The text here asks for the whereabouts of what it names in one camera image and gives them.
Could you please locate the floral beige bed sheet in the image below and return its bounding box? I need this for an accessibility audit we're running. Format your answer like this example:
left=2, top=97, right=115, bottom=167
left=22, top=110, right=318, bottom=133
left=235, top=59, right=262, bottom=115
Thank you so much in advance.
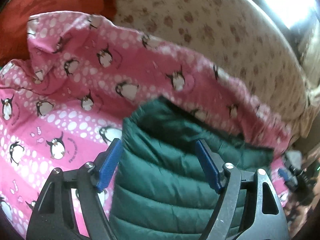
left=114, top=0, right=318, bottom=137

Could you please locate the pink penguin print blanket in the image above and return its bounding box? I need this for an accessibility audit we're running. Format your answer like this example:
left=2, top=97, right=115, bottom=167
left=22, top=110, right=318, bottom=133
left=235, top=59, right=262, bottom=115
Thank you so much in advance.
left=1, top=11, right=291, bottom=236

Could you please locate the red ruffled cushion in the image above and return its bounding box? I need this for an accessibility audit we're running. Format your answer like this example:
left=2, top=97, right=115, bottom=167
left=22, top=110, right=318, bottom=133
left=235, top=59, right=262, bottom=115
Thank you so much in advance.
left=1, top=0, right=117, bottom=66

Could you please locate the beige crumpled cloth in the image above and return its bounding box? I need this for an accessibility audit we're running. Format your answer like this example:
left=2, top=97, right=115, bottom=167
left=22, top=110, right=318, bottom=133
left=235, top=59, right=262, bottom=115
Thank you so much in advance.
left=298, top=21, right=320, bottom=87

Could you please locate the green quilted puffer jacket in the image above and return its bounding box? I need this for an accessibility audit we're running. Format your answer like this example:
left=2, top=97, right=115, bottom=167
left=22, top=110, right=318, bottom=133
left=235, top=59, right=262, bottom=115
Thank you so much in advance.
left=109, top=98, right=273, bottom=240

